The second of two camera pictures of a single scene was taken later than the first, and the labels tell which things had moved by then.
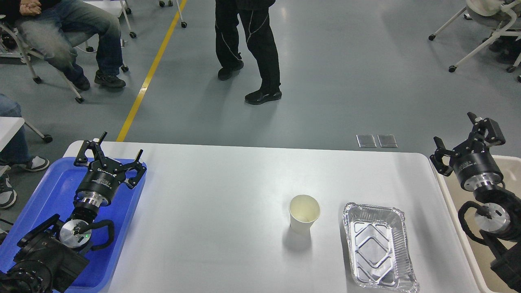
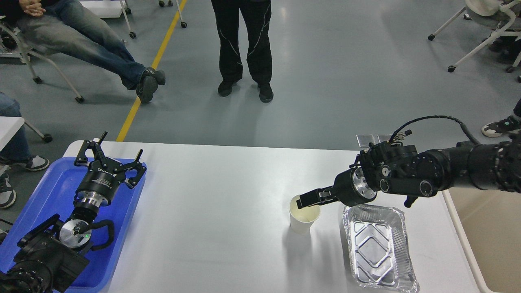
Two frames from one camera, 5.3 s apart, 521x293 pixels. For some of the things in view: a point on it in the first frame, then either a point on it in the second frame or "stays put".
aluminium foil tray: (380, 252) stays put
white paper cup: (304, 210) stays put
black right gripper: (476, 168) -> (350, 188)
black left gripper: (100, 183) stays put
